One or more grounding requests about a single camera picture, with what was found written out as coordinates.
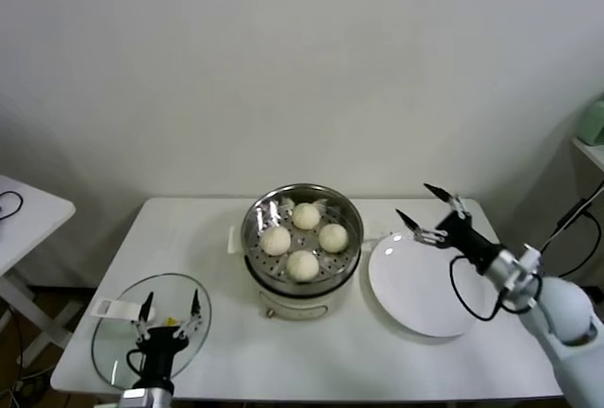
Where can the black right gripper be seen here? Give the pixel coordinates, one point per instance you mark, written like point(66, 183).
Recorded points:
point(467, 238)

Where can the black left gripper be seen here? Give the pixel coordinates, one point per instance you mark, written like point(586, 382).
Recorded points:
point(162, 346)

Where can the white steamed baozi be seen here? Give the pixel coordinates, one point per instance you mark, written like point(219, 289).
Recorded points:
point(302, 265)
point(306, 215)
point(276, 240)
point(333, 238)

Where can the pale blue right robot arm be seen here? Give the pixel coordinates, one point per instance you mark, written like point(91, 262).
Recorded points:
point(566, 304)

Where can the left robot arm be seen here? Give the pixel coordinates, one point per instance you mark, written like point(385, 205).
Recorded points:
point(148, 394)

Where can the perforated steel steamer basket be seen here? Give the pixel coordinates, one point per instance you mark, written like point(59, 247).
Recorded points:
point(349, 219)

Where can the steel steamer pot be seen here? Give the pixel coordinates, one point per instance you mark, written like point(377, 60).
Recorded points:
point(292, 308)

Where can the yellow warning sticker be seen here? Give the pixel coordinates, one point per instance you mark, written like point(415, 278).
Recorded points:
point(171, 320)

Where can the round glass pot lid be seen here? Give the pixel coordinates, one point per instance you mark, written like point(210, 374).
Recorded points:
point(108, 346)

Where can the white round plate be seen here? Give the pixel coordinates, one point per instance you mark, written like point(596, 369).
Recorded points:
point(415, 294)

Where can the white side table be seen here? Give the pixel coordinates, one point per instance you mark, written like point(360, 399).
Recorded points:
point(38, 219)

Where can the white shelf board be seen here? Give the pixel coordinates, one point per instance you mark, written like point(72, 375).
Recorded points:
point(590, 153)

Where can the pale green appliance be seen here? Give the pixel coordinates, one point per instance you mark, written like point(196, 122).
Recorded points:
point(592, 124)

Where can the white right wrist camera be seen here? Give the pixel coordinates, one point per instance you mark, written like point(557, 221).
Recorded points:
point(531, 257)

